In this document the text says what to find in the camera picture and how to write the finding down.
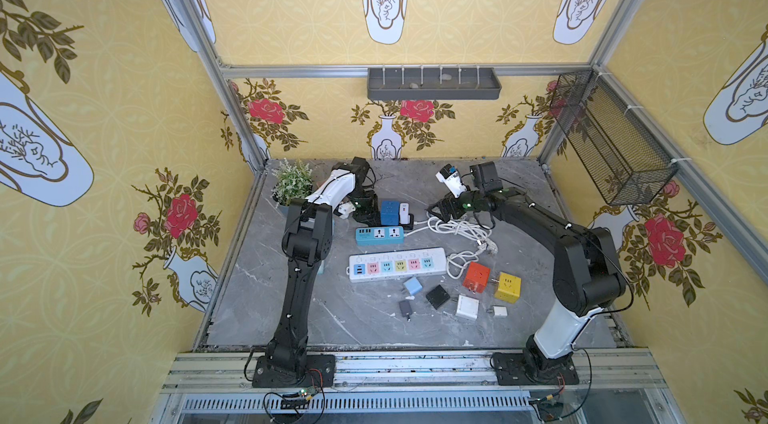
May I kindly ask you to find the blue cube socket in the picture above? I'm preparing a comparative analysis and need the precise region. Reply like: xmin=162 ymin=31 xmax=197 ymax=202
xmin=380 ymin=200 xmax=400 ymax=226

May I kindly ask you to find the white charger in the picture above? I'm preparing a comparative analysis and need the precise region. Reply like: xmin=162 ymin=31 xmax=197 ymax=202
xmin=398 ymin=202 xmax=411 ymax=226

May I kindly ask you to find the red cube socket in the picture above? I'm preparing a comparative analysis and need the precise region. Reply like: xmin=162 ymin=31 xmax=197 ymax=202
xmin=462 ymin=261 xmax=491 ymax=294

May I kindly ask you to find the light blue plug adapter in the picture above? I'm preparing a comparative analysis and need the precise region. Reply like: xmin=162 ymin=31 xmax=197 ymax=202
xmin=403 ymin=277 xmax=423 ymax=296

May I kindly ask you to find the black plug adapter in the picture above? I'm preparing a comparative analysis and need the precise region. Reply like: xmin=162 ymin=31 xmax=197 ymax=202
xmin=426 ymin=285 xmax=451 ymax=309

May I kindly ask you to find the yellow plug adapter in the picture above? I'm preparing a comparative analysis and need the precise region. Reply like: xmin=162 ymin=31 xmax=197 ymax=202
xmin=494 ymin=272 xmax=522 ymax=304

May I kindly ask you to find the grey purple plug adapter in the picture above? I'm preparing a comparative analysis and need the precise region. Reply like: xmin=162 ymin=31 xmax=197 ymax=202
xmin=398 ymin=300 xmax=413 ymax=321

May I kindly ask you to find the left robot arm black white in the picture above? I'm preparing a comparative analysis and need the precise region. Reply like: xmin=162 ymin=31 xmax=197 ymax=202
xmin=253 ymin=157 xmax=381 ymax=386

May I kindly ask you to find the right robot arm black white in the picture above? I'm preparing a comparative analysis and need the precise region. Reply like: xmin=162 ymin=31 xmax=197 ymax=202
xmin=429 ymin=162 xmax=629 ymax=382

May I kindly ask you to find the light blue socket base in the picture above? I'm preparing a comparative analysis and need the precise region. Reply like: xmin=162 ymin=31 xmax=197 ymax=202
xmin=355 ymin=226 xmax=405 ymax=246

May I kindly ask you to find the black socket base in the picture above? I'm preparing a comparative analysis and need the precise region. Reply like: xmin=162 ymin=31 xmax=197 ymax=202
xmin=381 ymin=213 xmax=415 ymax=230

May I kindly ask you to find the white power strip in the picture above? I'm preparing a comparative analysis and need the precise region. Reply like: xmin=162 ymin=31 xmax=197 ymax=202
xmin=347 ymin=247 xmax=447 ymax=283

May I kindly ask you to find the potted green plant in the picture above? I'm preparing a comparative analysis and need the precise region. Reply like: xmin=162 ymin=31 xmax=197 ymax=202
xmin=272 ymin=159 xmax=314 ymax=206

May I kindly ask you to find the white coiled power cable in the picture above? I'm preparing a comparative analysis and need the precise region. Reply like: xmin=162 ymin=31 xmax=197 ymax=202
xmin=405 ymin=215 xmax=499 ymax=280

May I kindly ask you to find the grey wall shelf tray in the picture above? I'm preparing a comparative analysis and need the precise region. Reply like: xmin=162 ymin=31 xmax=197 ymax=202
xmin=367 ymin=66 xmax=502 ymax=100

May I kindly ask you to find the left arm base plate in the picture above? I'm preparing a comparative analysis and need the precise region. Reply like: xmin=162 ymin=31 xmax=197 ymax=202
xmin=252 ymin=354 xmax=336 ymax=389

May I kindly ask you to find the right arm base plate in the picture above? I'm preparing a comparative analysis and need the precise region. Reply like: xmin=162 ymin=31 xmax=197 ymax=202
xmin=490 ymin=352 xmax=580 ymax=386

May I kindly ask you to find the black wire mesh basket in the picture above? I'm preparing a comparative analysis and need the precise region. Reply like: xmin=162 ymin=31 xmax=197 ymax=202
xmin=550 ymin=70 xmax=678 ymax=206

